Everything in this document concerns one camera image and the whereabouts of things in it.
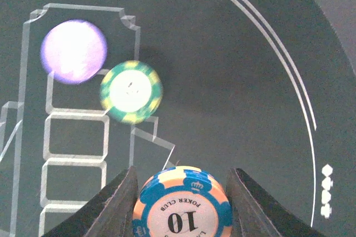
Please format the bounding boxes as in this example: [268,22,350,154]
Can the green chips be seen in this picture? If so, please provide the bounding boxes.
[100,60,163,124]

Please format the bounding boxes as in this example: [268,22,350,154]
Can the blue chips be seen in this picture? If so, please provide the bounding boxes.
[132,166,232,236]

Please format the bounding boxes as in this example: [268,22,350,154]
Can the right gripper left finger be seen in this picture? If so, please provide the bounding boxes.
[44,166,138,237]

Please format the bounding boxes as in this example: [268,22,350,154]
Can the purple round button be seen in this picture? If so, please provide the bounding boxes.
[40,19,107,85]

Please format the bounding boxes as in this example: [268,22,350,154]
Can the round black poker mat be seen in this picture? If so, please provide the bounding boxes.
[1,0,355,236]

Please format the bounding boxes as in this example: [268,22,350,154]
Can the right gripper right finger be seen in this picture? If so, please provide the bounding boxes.
[226,168,325,237]

